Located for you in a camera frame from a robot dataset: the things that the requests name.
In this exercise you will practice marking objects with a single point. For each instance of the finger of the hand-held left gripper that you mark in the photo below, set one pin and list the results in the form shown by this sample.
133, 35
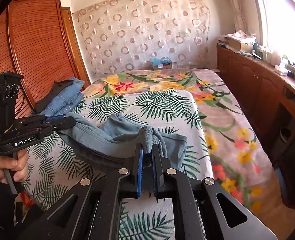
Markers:
65, 123
56, 117

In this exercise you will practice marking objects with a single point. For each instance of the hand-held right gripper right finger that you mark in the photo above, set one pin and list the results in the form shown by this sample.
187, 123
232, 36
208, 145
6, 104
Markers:
155, 177

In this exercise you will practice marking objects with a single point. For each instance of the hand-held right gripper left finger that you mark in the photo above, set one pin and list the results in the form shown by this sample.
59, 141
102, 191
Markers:
139, 172

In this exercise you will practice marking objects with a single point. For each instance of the blue denim shorts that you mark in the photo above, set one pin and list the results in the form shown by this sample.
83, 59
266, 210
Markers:
117, 142

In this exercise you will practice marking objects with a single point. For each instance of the folded black pants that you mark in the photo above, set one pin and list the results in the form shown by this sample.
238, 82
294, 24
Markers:
52, 92

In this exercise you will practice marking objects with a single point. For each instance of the folded blue jeans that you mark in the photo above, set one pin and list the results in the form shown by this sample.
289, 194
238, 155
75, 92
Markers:
75, 86
65, 105

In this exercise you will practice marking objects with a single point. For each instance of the leaf print blanket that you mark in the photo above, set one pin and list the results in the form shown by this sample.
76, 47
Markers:
150, 105

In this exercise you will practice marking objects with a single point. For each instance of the wooden slatted wardrobe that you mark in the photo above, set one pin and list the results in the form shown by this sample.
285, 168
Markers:
37, 42

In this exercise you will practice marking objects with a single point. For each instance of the small cardboard box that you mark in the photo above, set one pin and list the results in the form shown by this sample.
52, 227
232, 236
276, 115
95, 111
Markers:
163, 66

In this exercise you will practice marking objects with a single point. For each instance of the blue plastic bag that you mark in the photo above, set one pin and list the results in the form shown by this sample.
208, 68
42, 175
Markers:
158, 60

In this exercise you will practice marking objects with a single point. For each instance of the wooden sideboard cabinet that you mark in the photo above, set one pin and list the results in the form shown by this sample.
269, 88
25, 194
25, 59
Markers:
250, 80

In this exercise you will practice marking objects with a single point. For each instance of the large cardboard box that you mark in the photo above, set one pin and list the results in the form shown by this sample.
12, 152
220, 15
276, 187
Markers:
238, 45

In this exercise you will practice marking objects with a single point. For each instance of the white tissue box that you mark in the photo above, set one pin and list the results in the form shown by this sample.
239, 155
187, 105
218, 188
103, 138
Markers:
280, 70

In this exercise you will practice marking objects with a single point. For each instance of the white patterned cloth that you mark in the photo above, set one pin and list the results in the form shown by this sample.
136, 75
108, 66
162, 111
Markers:
242, 35

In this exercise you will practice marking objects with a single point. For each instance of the pale window curtain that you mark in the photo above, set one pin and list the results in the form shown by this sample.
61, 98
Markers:
235, 5

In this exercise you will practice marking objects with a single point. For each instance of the window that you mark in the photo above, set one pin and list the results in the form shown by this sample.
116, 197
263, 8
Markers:
282, 17

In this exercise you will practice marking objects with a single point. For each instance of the circle pattern wall curtain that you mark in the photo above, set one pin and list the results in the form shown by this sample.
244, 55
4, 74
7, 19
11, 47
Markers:
142, 30

